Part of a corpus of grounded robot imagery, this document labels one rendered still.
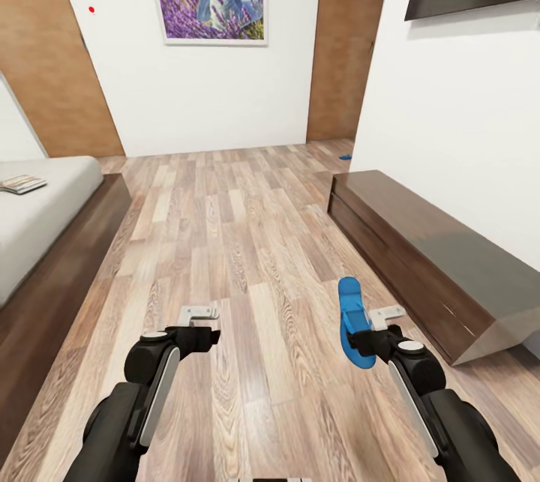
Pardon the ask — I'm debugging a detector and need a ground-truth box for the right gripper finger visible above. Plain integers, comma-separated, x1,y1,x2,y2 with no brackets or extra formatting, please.
346,331,358,349

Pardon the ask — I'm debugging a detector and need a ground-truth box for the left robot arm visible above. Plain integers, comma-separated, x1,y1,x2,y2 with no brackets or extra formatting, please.
63,306,221,482

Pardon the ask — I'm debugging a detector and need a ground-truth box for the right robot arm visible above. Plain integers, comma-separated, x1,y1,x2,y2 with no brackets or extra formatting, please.
346,304,521,482

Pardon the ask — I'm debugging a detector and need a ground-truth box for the sandal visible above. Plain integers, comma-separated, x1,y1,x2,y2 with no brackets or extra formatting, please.
337,276,377,369

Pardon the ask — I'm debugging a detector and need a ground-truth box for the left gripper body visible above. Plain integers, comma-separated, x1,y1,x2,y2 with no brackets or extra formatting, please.
165,326,212,358

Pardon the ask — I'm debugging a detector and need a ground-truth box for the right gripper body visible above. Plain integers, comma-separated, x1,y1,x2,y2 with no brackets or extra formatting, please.
353,325,403,358

